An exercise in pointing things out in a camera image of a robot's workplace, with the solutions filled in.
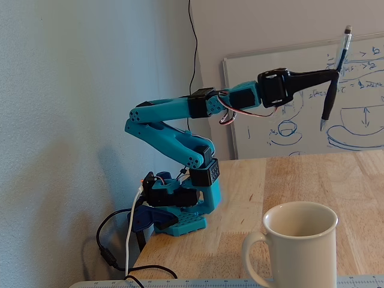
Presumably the blue black pen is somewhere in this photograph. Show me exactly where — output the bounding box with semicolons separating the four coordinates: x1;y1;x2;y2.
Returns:
319;25;353;132

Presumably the ruler strip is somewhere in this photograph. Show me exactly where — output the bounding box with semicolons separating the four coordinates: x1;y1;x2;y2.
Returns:
68;275;384;288

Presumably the whiteboard with blue writing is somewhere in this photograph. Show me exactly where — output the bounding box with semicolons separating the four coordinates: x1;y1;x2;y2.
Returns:
222;32;384;160

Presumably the thin black hanging cable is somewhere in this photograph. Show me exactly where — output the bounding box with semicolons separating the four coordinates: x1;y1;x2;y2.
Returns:
186;0;199;131

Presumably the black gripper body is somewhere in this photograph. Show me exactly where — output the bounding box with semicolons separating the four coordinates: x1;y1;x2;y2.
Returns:
257;68;294;109

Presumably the black power cable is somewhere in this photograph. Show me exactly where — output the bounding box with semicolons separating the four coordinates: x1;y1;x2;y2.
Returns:
95;208;178;288

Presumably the cream ceramic mug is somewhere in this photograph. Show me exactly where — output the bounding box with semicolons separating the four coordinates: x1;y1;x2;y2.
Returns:
241;201;339;288

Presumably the blue black table clamp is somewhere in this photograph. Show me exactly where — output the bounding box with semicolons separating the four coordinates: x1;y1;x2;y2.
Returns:
127;205;179;253

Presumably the motor controller board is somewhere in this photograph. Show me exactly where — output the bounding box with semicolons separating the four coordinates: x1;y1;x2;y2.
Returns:
140;171;157;199

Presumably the white cable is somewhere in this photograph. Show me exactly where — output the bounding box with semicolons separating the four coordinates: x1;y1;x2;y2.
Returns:
124;185;144;277

